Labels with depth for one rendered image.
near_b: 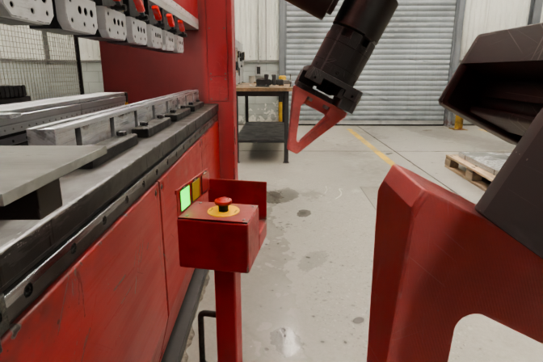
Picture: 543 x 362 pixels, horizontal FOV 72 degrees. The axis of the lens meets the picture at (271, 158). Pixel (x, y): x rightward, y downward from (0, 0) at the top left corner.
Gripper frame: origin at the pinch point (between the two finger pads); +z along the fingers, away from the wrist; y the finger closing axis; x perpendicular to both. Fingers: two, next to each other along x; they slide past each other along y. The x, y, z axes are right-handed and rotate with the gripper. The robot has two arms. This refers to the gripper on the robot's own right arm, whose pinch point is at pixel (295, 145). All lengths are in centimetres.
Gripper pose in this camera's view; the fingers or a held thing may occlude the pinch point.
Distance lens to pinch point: 46.2
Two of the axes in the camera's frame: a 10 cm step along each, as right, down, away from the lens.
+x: 8.9, 4.4, 0.9
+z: -4.5, 8.7, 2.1
